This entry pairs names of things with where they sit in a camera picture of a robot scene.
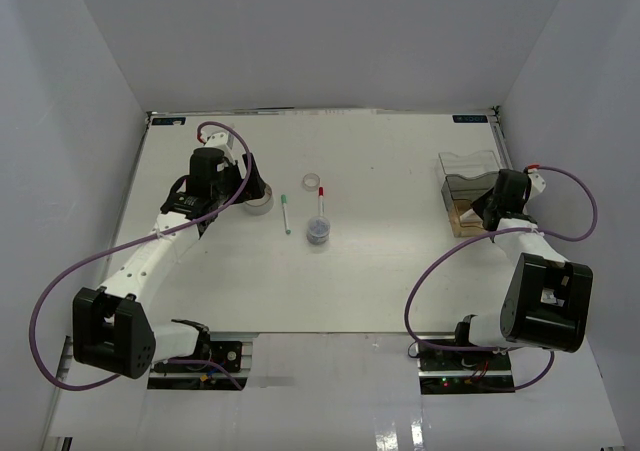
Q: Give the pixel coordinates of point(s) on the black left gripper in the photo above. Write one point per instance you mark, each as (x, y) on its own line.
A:
(254, 187)

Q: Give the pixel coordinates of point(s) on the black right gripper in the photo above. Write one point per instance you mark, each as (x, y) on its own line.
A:
(479, 205)

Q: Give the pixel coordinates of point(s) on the green capped white marker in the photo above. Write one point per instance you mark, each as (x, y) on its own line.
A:
(286, 221)

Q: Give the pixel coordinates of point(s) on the red capped white marker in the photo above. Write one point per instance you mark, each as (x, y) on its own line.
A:
(321, 208)

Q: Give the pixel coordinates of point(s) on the black capped white marker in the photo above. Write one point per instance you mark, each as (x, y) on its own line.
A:
(467, 215)

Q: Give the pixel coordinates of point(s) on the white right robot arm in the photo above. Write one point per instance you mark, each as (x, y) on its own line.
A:
(546, 304)

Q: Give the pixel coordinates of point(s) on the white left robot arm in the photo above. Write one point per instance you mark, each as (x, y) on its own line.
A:
(111, 330)

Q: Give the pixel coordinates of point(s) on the large clear tape roll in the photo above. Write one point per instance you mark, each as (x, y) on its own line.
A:
(260, 206)

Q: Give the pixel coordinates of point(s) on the clear tiered desk organizer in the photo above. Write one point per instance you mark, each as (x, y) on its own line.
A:
(463, 179)

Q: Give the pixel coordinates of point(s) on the small clear tape roll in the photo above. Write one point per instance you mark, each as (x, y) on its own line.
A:
(311, 182)

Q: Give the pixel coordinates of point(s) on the clear cup of paperclips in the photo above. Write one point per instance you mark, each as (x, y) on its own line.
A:
(318, 230)

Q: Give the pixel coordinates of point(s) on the blue label sticker right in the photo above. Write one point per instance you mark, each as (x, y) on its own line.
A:
(468, 119)

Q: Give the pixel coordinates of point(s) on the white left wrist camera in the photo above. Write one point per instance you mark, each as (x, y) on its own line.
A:
(221, 140)

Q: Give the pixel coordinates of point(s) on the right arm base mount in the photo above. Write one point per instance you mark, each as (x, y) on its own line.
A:
(445, 372)

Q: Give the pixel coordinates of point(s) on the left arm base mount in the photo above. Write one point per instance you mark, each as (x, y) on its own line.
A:
(220, 366)

